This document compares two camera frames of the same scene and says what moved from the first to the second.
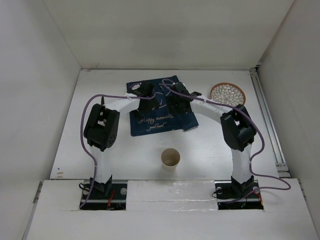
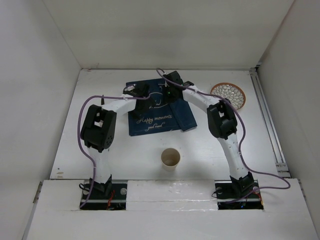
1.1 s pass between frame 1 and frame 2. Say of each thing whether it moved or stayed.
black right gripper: moved
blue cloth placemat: stayed
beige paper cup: stayed
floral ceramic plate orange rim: stayed
